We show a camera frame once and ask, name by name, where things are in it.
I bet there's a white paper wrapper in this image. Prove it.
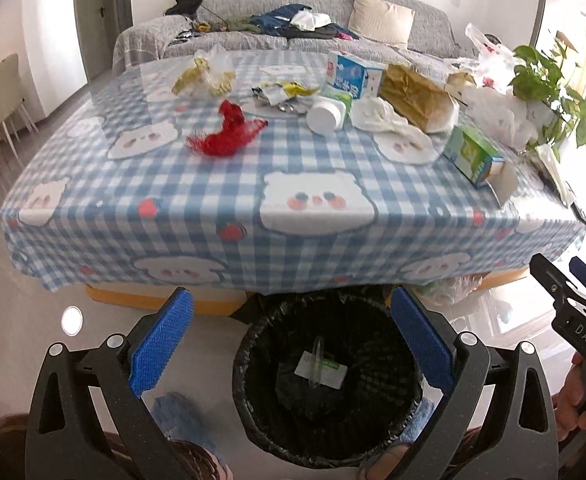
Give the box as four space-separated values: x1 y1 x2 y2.
295 337 349 389

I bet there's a white cloth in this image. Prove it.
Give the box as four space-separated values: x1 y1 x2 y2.
290 10 331 31

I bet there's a blue checked bear tablecloth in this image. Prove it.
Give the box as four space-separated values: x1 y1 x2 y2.
0 50 586 293

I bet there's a white plant pot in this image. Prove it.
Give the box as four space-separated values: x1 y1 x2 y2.
523 100 561 141

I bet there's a person's right hand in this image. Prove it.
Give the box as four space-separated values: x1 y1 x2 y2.
556 352 586 433

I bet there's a clear plastic bag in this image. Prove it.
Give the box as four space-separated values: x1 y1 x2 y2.
415 272 491 307

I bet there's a white paper sheet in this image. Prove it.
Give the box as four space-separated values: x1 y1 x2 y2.
536 145 581 208

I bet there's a yellow snack wrapper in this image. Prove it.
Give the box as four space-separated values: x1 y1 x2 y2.
260 81 320 106

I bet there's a green cardboard box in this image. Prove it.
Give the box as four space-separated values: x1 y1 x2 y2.
443 124 520 206

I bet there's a red mesh net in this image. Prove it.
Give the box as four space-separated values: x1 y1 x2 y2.
185 100 269 157

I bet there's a brown paper bag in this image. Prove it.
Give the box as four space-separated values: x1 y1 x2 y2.
378 64 460 134

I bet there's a beige pillow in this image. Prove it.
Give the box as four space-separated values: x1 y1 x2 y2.
347 0 416 50

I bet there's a green leafy plant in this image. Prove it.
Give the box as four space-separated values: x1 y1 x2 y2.
508 30 586 168

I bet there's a grey door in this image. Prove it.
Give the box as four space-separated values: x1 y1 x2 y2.
75 0 134 81

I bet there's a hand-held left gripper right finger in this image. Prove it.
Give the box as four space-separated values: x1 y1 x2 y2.
388 286 561 480

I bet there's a blue white milk carton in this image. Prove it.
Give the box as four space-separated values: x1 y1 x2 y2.
327 51 388 101

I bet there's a white bottle green label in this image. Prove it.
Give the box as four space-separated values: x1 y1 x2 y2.
306 91 354 134

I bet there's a crumpled white tissue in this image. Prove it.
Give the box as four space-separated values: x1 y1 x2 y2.
349 97 426 143

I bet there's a beige dining chair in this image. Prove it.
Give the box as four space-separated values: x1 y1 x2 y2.
0 52 38 136

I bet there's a black bin with liner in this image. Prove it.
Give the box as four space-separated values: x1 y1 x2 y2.
232 287 426 468

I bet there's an olive garment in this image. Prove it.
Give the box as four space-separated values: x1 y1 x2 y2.
225 17 261 34

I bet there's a blue jacket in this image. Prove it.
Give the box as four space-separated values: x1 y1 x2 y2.
250 4 314 36

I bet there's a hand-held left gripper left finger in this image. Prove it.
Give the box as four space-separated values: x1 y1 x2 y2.
25 287 196 480

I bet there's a small brown cardboard box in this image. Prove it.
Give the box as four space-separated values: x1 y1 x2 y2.
446 71 476 98

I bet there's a crumpled yellowish plastic bag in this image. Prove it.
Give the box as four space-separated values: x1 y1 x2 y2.
172 44 236 97

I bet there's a dark grey garment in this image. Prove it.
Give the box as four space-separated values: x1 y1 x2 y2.
285 25 346 41

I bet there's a plain white plastic bag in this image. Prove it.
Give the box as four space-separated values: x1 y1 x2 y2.
466 85 554 151

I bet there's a black garment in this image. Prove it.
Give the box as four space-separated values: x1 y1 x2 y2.
164 0 204 17

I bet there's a silver foil wrapper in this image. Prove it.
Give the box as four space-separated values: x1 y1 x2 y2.
251 87 314 117

